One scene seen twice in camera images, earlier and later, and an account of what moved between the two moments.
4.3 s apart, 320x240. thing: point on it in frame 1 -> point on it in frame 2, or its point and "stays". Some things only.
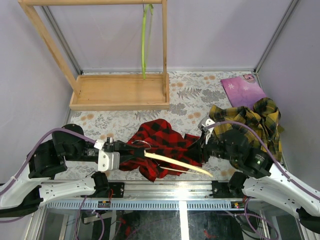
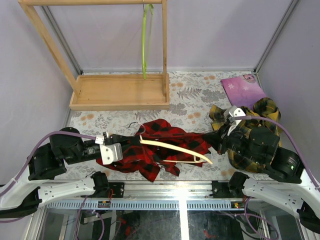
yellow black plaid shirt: (265, 117) stays
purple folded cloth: (243, 91) stays
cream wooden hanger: (195, 170) -> (201, 159)
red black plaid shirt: (159, 135) stays
